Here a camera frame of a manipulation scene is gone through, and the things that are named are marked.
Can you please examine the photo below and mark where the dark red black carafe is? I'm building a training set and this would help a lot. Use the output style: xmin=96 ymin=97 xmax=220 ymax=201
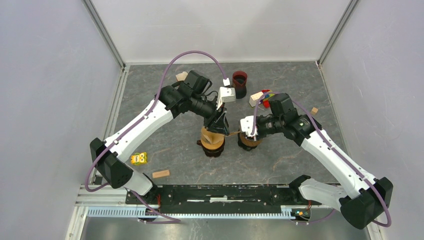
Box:
xmin=232 ymin=70 xmax=248 ymax=99

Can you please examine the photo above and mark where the flat wooden block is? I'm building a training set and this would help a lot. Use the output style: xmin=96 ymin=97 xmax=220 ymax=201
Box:
xmin=152 ymin=169 xmax=171 ymax=179

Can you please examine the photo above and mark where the green glass dripper cup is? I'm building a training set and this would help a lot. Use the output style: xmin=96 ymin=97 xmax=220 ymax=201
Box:
xmin=239 ymin=144 xmax=258 ymax=152

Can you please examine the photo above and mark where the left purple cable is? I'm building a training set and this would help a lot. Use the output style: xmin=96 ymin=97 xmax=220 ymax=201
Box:
xmin=84 ymin=50 xmax=231 ymax=224

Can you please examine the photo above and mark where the small wooden cube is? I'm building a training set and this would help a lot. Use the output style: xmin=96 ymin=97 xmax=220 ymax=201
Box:
xmin=310 ymin=107 xmax=319 ymax=116

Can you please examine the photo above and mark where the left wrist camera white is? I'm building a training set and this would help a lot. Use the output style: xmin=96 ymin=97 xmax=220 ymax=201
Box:
xmin=216 ymin=87 xmax=236 ymax=110

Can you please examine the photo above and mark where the purple cable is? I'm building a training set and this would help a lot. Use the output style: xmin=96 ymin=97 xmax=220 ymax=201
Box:
xmin=84 ymin=50 xmax=231 ymax=224
xmin=250 ymin=91 xmax=392 ymax=228

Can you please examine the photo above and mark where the colourful toy block stack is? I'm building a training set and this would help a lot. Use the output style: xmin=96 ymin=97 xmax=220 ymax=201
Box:
xmin=248 ymin=89 xmax=275 ymax=108

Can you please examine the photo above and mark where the yellow green toy figure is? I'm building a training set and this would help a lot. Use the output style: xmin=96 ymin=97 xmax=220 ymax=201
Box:
xmin=130 ymin=152 xmax=148 ymax=166

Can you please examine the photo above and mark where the brown paper coffee filter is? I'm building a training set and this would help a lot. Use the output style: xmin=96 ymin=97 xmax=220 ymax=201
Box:
xmin=200 ymin=127 xmax=225 ymax=145

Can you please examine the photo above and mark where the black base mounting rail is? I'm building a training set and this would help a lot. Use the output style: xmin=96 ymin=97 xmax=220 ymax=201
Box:
xmin=142 ymin=184 xmax=320 ymax=214

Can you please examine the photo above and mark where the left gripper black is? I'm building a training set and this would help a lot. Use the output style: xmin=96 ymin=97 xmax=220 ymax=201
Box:
xmin=189 ymin=93 xmax=230 ymax=137

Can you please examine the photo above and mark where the brown glass dripper cup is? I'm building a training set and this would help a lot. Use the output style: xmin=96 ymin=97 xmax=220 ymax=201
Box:
xmin=196 ymin=140 xmax=225 ymax=158

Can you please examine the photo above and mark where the clear glass dripper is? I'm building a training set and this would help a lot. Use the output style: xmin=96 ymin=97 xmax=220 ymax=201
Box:
xmin=200 ymin=127 xmax=225 ymax=150

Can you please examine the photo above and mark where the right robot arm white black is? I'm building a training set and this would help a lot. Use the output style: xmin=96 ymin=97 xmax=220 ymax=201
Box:
xmin=245 ymin=92 xmax=394 ymax=230

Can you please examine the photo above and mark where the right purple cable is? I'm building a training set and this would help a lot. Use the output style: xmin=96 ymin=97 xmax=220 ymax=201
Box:
xmin=250 ymin=91 xmax=392 ymax=228

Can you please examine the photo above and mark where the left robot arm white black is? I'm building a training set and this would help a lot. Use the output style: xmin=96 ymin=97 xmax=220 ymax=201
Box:
xmin=89 ymin=70 xmax=236 ymax=204

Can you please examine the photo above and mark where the light orange wooden ring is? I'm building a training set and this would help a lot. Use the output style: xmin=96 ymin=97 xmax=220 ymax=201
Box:
xmin=200 ymin=139 xmax=226 ymax=151

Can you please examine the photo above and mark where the orange coffee filter box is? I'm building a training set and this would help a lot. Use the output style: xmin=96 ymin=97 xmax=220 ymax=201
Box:
xmin=175 ymin=71 xmax=188 ymax=82

